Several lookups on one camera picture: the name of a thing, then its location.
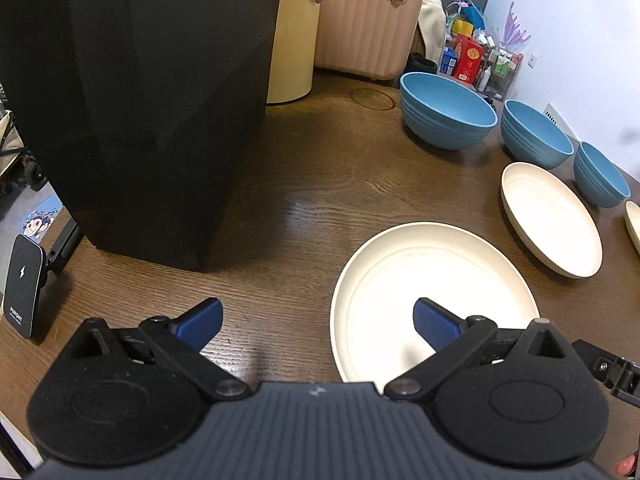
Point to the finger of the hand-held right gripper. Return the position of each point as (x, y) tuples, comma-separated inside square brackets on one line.
[(607, 366)]

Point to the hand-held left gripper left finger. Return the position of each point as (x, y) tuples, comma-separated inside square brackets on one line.
[(200, 324)]

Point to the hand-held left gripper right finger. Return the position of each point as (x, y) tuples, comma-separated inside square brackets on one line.
[(435, 325)]

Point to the large cream plate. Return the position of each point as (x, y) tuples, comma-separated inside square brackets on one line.
[(430, 265)]

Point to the small blue bowl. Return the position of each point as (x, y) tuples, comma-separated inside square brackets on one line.
[(600, 175)]

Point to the large blue bowl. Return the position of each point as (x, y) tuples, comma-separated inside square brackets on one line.
[(445, 105)]

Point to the person's right hand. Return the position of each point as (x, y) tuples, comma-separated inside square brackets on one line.
[(627, 466)]

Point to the small cream plate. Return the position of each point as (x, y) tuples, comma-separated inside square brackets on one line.
[(634, 225)]

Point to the medium cream plate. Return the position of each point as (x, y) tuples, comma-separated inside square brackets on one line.
[(550, 215)]

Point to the black phone charger stand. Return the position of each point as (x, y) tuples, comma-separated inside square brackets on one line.
[(25, 285)]

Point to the cartoon printed card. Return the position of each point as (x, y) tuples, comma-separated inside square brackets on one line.
[(42, 217)]

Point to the medium blue bowl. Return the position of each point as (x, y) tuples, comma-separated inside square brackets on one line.
[(535, 130)]

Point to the black paper bag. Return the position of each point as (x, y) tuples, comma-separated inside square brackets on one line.
[(125, 110)]

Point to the black cup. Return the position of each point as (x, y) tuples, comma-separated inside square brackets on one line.
[(420, 64)]

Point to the storage rack with bottles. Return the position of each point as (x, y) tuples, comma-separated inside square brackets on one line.
[(502, 70)]

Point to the blue box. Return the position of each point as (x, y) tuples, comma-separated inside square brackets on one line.
[(449, 61)]

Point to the red box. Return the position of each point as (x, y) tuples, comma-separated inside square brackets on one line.
[(469, 57)]

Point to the colourful bag bundle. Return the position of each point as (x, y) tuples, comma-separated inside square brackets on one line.
[(465, 17)]

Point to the pink suitcase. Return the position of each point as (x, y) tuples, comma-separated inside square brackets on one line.
[(360, 25)]

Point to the purple wall decoration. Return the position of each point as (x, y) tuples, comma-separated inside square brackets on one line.
[(515, 27)]

